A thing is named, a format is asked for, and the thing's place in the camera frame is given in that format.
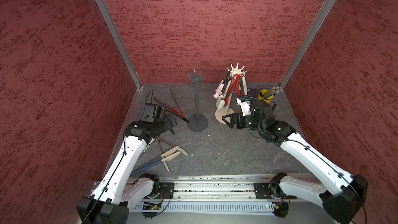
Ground aluminium corner post left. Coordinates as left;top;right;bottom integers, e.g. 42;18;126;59
95;0;142;89

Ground yellow metal pencil bucket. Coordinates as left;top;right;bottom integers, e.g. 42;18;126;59
258;89;274;104

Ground small red silicone tongs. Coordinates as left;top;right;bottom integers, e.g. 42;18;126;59
224;74;241;105

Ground pink handled tweezers tongs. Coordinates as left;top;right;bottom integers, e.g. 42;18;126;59
213;78;227;99

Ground cream utensil rack stand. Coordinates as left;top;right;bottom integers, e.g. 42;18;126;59
215;63;246;124

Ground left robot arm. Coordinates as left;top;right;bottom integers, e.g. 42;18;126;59
76;103;177;224

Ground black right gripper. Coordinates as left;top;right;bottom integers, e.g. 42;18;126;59
222;111;265;131

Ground aluminium corner post right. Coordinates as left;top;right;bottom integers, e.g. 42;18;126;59
279;0;336;90

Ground red looped long steel tongs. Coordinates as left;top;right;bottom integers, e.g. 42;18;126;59
227;74;243;99

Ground dark grey utensil rack stand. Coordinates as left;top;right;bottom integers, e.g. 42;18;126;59
187;70;208;133

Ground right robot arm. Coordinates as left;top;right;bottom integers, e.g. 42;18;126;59
222;95;369;224

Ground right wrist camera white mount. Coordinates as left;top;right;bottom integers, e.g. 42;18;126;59
236;97;252;116

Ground aluminium corner post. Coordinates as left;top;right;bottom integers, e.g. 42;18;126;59
279;0;336;90
95;0;142;89

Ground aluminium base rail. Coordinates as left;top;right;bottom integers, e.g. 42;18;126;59
90;174;343;215

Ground long red handled steel tongs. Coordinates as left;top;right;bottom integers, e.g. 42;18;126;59
152;88;187;119

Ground purple book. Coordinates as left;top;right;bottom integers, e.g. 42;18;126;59
247;88;257;97

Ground cream blue handled tongs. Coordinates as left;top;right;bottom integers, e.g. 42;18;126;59
130;146;189;177

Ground scalloped steel serving tongs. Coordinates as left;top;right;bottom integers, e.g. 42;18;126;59
216;78;231;112

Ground black steel tongs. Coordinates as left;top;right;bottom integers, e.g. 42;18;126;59
165;106;190;123

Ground bundle of pencils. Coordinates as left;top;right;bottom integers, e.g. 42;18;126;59
263;86;281;99

